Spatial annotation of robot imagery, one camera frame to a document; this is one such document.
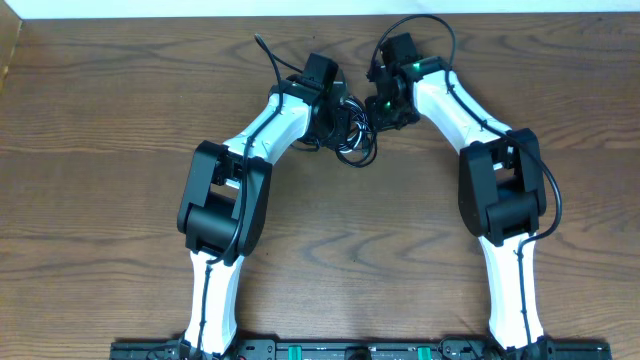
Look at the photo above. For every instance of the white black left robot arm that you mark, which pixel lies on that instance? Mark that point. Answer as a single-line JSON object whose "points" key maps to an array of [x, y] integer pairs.
{"points": [[223, 208]]}

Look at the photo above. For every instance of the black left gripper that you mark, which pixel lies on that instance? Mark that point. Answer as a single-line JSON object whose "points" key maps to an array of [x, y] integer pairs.
{"points": [[343, 135]]}

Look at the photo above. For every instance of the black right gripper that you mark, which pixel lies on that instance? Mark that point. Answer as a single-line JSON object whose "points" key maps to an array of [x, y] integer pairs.
{"points": [[373, 106]]}

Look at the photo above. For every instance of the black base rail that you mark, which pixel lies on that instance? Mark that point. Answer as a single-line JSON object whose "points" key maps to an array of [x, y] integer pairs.
{"points": [[449, 348]]}

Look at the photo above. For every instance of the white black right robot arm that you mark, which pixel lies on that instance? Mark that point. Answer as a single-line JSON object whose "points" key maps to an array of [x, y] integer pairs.
{"points": [[501, 194]]}

